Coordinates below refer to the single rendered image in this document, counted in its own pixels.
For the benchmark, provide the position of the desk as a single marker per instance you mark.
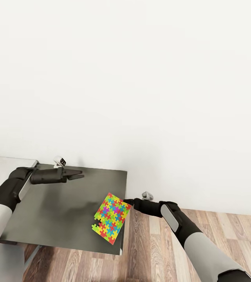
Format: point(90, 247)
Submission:
point(62, 214)

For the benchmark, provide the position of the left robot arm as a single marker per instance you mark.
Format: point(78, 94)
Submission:
point(13, 190)

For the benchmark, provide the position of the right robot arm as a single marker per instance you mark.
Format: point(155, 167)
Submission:
point(209, 261)

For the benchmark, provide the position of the swivel chair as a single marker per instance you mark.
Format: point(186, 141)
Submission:
point(12, 264)

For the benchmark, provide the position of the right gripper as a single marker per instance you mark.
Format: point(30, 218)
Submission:
point(140, 205)

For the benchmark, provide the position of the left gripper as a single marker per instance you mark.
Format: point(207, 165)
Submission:
point(60, 175)

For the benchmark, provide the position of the jigsaw puzzle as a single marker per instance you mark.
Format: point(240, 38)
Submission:
point(112, 213)

